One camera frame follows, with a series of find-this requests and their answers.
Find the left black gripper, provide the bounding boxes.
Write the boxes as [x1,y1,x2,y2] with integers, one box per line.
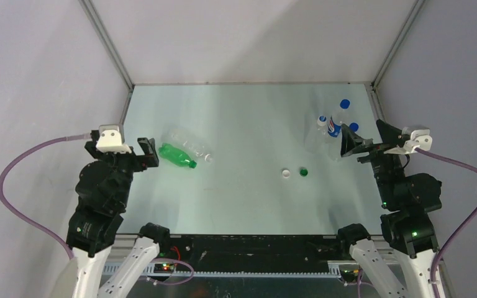
[88,135,159,207]

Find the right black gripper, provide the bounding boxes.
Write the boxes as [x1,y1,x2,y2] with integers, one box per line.
[338,118,405,205]

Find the clear plastic bottle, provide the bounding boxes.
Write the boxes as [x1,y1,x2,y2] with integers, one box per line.
[163,126,214,163]

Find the white bottle cap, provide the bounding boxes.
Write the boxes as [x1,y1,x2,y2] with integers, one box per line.
[281,168,291,179]

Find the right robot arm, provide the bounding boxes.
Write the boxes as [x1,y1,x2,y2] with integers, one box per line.
[336,120,445,297]

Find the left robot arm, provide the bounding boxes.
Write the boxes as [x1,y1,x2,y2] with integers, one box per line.
[50,129,171,297]

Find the green plastic bottle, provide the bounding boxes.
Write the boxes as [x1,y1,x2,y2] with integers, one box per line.
[158,143,198,169]

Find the pepsi bottle blue cap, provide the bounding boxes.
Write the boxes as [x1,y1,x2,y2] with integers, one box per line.
[325,99,352,143]

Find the clear bottle white-blue cap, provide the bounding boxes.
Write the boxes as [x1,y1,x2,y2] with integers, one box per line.
[304,115,327,153]

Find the green bottle cap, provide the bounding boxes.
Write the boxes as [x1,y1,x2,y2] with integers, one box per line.
[299,168,309,177]

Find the left circuit board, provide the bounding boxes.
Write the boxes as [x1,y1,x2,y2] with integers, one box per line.
[153,263,176,274]

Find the circuit board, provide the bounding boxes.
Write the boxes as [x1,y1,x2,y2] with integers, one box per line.
[153,263,176,274]
[340,269,363,283]

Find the right circuit board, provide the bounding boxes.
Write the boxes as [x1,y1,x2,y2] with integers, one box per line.
[340,269,363,283]

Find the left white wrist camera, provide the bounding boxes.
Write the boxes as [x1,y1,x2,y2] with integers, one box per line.
[96,124,132,154]

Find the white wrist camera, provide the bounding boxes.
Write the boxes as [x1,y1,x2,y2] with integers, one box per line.
[385,125,433,155]
[96,124,132,154]

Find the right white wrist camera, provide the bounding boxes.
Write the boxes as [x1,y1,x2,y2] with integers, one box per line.
[385,125,433,155]

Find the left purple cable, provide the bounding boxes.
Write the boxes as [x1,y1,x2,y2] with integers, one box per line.
[0,133,93,261]

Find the purple cable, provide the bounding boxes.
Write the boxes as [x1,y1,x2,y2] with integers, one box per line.
[0,133,93,261]
[414,148,477,298]

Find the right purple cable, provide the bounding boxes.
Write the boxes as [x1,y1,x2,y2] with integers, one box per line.
[414,148,477,298]

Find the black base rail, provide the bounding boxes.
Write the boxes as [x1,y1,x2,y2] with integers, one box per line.
[132,234,377,274]

